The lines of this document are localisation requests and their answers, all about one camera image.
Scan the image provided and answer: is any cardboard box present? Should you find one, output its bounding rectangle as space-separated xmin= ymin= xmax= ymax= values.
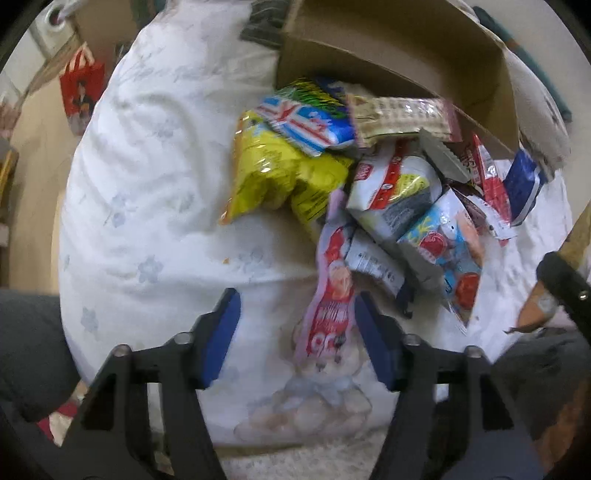
xmin=274 ymin=1 xmax=519 ymax=159

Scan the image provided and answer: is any light blue snack bag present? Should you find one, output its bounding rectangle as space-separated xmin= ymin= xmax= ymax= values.
xmin=397 ymin=189 xmax=484 ymax=325

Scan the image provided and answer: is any white red snack bag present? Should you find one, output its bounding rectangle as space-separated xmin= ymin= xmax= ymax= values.
xmin=346 ymin=140 xmax=443 ymax=244

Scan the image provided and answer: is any white floral bed sheet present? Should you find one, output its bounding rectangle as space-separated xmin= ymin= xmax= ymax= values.
xmin=59 ymin=1 xmax=571 ymax=445

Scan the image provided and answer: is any union jack snack bag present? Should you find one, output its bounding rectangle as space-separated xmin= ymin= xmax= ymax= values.
xmin=254 ymin=95 xmax=355 ymax=157

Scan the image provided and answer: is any beige wafer snack pack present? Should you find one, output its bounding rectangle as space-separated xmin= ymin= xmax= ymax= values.
xmin=346 ymin=94 xmax=462 ymax=148

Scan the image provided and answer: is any striped dark cloth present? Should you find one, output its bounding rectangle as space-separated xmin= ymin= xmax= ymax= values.
xmin=239 ymin=0 xmax=294 ymax=50

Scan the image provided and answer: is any pink cartoon snack bag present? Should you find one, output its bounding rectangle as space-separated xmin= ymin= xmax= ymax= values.
xmin=294 ymin=189 xmax=355 ymax=366

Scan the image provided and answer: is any beige checkered quilt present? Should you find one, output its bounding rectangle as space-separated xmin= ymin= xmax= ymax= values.
xmin=451 ymin=1 xmax=571 ymax=180

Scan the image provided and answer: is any red shopping bag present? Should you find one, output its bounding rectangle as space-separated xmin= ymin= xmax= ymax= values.
xmin=59 ymin=43 xmax=105 ymax=136

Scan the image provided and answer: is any yellow chips bag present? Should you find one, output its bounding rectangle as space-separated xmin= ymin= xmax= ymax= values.
xmin=221 ymin=110 xmax=353 ymax=241

